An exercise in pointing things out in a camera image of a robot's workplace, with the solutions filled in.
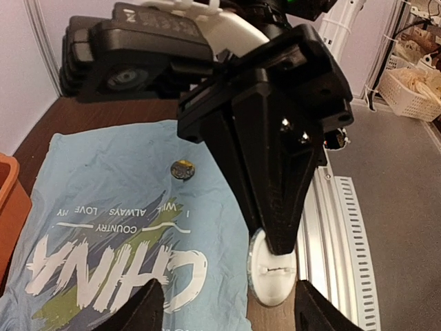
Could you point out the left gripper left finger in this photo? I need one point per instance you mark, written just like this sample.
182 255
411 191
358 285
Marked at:
143 311

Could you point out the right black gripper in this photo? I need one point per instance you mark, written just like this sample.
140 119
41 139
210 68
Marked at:
267 119

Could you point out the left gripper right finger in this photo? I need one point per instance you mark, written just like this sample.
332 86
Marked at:
312 311

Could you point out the white round brooch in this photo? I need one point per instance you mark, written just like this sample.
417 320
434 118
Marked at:
271 277

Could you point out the painted round brooch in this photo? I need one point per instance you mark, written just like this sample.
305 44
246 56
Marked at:
182 170

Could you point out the light blue printed t-shirt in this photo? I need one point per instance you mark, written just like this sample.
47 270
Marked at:
107 216

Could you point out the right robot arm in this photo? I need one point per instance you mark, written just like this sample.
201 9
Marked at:
332 20

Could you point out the white plastic storage basket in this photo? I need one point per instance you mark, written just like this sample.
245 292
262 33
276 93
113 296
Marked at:
411 92

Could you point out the orange plastic basin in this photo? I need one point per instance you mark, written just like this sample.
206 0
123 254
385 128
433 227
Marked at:
15 207

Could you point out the aluminium front rail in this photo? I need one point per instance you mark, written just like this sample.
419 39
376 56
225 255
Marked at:
333 249

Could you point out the right aluminium corner post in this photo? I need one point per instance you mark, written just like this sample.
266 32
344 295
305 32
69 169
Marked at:
35 15

